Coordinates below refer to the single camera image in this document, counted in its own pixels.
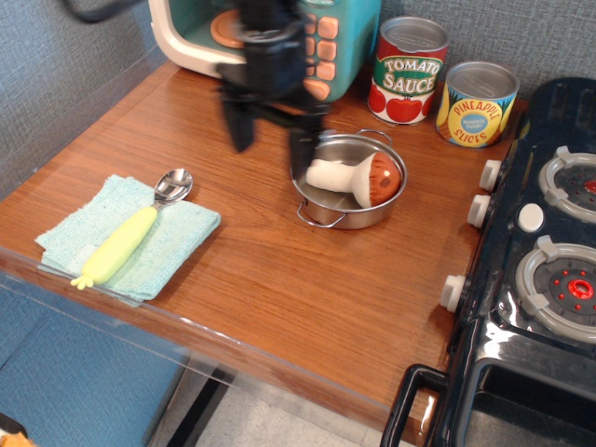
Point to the silver metal pot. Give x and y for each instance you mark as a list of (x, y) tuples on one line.
[(329, 210)]

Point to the spoon with yellow handle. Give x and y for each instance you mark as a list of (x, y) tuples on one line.
[(114, 252)]

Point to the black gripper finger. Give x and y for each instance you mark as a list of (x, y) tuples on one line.
[(303, 144), (240, 117)]

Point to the pineapple slices can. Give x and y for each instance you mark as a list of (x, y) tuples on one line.
[(476, 103)]

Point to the teal toy microwave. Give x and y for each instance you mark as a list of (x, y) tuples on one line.
[(340, 38)]

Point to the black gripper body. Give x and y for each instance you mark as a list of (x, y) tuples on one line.
[(273, 78)]

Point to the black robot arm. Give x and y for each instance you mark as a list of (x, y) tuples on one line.
[(271, 17)]

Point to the tomato sauce can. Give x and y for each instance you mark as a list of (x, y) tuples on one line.
[(409, 60)]

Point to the orange object at corner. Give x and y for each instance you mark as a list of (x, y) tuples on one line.
[(13, 435)]

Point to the light blue rag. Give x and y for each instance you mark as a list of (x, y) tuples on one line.
[(178, 231)]

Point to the black toy stove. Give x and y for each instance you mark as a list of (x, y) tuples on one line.
[(522, 352)]

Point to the clear acrylic barrier panel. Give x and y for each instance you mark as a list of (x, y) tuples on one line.
[(97, 372)]

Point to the white brown toy mushroom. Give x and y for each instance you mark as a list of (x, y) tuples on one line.
[(372, 182)]

